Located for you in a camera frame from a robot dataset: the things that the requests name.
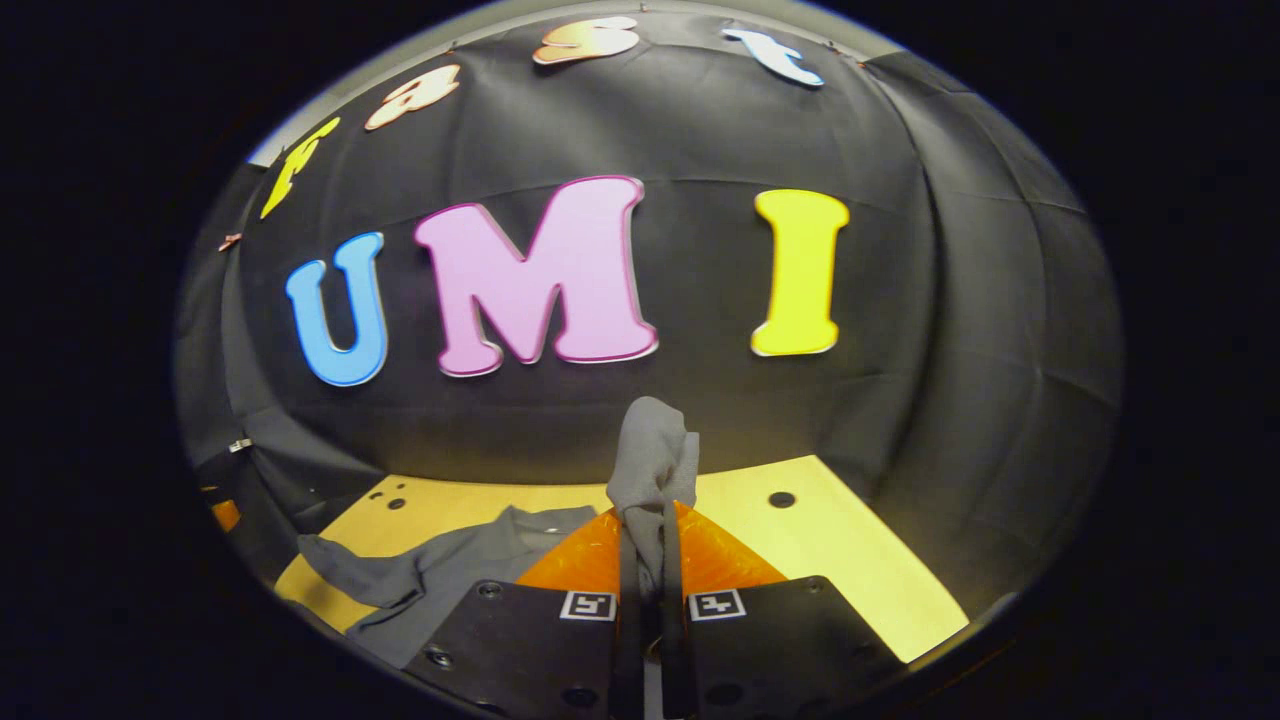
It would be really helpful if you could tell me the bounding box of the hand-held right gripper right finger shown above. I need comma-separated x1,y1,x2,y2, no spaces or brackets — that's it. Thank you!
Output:
660,500,901,720

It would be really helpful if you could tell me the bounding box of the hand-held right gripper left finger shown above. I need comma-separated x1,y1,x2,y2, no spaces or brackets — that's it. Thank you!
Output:
405,505,642,720

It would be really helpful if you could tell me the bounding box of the grey polo shirt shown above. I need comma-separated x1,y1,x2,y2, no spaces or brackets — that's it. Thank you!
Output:
298,397,701,669

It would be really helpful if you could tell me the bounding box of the black backdrop cloth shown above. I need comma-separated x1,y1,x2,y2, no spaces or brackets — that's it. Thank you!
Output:
175,5,1126,621

